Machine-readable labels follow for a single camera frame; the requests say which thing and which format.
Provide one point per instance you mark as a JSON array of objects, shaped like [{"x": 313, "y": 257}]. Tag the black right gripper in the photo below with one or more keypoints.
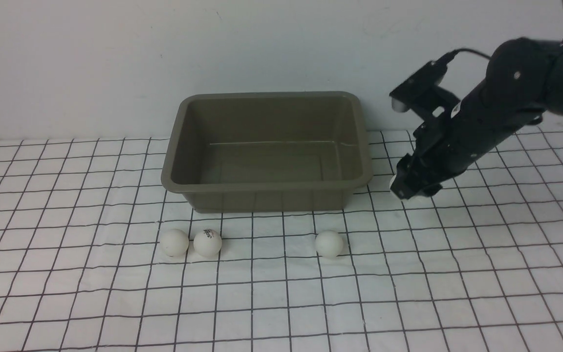
[{"x": 447, "y": 145}]

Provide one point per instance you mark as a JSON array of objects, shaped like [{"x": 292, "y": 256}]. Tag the white ball with logo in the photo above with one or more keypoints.
[{"x": 207, "y": 243}]

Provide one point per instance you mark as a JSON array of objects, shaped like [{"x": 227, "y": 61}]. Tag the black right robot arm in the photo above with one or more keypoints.
[{"x": 524, "y": 79}]

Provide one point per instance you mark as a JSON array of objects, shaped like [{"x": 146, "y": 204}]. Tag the olive plastic bin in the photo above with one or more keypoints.
[{"x": 268, "y": 152}]

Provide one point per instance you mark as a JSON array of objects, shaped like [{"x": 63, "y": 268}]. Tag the white black-grid tablecloth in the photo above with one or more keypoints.
[{"x": 477, "y": 268}]

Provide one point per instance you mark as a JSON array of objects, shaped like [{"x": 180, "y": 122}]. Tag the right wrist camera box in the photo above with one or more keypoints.
[{"x": 422, "y": 94}]

